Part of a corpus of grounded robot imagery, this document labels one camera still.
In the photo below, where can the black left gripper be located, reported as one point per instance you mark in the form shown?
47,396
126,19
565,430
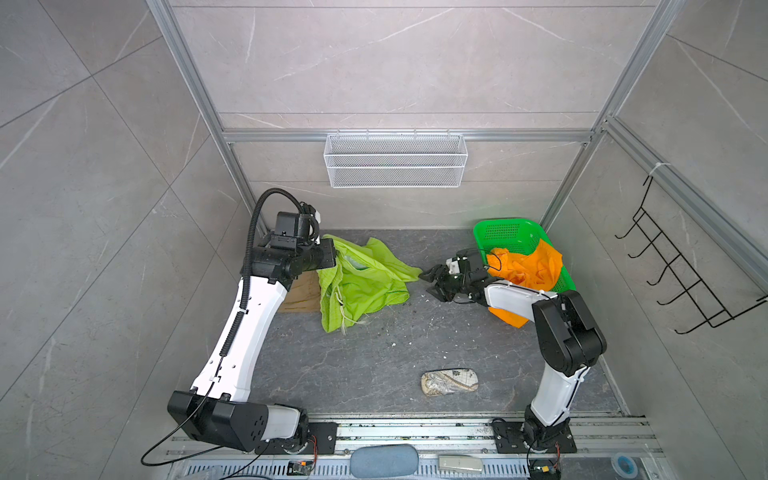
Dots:
326,260

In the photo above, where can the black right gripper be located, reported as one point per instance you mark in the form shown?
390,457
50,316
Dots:
439,273

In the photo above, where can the tan khaki shorts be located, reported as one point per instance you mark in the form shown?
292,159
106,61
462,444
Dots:
304,295

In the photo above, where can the lime green shorts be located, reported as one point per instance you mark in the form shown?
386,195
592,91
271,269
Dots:
364,280

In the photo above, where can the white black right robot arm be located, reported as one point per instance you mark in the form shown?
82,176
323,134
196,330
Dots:
569,339

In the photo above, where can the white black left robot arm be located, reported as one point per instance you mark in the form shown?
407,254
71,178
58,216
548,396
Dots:
283,242

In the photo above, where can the orange shorts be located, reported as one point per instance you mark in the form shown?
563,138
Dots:
523,280

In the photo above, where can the green plastic basket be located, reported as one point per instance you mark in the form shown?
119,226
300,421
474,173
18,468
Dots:
519,236

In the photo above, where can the patterned folded cloth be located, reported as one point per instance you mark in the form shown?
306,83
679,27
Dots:
449,381

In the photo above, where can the blue grey oval pad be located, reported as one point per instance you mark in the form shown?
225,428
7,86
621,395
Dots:
385,461

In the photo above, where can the small electronics board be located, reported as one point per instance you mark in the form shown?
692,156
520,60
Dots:
300,468

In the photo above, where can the blue tape roll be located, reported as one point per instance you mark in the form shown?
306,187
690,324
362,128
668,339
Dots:
625,466

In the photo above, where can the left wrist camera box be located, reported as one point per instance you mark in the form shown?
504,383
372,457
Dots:
302,226

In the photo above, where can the white wire mesh basket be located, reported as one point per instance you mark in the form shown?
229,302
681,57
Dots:
395,160

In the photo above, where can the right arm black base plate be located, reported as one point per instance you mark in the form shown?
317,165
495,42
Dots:
518,437

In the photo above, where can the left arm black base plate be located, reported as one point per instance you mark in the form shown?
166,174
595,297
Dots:
315,437

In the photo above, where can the black wire hook rack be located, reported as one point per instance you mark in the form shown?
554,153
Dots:
713,312

